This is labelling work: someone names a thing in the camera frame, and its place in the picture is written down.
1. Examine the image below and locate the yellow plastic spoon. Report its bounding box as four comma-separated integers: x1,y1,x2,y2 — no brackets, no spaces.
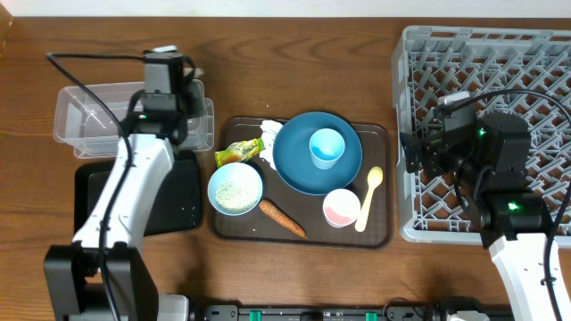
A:
355,166,384,233

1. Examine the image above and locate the yellow green snack wrapper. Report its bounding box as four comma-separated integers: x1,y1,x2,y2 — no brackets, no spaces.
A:
215,138,265,168

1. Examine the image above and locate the white tissue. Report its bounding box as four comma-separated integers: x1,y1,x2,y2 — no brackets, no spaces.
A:
259,119,283,169

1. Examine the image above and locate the light blue rice bowl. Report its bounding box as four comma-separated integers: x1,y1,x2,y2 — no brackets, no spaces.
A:
207,162,263,216

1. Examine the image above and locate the light blue cup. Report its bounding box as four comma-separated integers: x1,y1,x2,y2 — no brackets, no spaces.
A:
309,128,345,169

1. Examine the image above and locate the pink and white cup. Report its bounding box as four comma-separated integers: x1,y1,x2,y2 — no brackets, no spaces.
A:
322,189,360,228

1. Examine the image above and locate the dark blue plate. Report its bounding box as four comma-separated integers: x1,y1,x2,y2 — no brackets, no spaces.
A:
273,111,363,195

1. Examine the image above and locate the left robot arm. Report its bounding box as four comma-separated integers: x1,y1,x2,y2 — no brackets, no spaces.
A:
44,50,198,320

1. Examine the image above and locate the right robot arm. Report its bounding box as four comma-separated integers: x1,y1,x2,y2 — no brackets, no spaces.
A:
399,92,570,320

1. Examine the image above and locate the grey dishwasher rack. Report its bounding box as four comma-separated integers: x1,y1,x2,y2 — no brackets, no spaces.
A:
392,26,570,245

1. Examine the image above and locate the black bin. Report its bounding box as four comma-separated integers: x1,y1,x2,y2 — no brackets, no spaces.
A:
74,150,203,236

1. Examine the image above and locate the clear plastic bin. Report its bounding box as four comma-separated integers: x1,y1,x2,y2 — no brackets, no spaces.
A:
54,79,215,159

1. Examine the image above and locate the orange carrot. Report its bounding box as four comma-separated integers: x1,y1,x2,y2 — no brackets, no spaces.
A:
259,200,307,239

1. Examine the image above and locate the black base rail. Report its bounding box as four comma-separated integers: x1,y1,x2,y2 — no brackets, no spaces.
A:
191,302,514,321

